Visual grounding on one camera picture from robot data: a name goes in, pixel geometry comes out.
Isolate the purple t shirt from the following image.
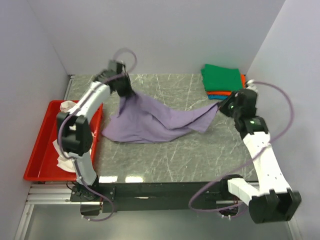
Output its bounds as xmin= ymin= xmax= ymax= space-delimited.
xmin=102 ymin=92 xmax=218 ymax=144

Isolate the purple cable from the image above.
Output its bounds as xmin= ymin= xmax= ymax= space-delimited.
xmin=56 ymin=48 xmax=138 ymax=223
xmin=187 ymin=79 xmax=294 ymax=213

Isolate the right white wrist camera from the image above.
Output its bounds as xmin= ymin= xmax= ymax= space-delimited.
xmin=245 ymin=79 xmax=258 ymax=93

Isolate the black base beam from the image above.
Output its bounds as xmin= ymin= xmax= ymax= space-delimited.
xmin=70 ymin=182 xmax=236 ymax=216

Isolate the red plastic bin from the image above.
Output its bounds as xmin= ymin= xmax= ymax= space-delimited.
xmin=24 ymin=100 xmax=103 ymax=182

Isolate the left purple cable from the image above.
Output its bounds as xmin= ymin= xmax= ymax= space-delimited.
xmin=56 ymin=48 xmax=138 ymax=223

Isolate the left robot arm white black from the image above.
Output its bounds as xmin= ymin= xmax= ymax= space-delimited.
xmin=56 ymin=60 xmax=133 ymax=201

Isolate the orange folded t shirt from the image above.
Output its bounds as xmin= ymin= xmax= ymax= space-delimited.
xmin=206 ymin=73 xmax=248 ymax=99

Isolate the blue folded t shirt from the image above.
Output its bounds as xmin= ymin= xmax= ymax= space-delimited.
xmin=207 ymin=94 xmax=228 ymax=101

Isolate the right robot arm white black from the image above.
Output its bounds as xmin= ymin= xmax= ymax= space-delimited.
xmin=219 ymin=89 xmax=302 ymax=224

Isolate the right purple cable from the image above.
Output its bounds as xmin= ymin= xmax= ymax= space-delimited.
xmin=187 ymin=79 xmax=294 ymax=213

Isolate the white t shirt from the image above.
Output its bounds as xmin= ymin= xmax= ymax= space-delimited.
xmin=51 ymin=99 xmax=97 ymax=173

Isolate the green folded t shirt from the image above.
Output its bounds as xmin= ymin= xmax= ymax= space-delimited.
xmin=200 ymin=64 xmax=243 ymax=92

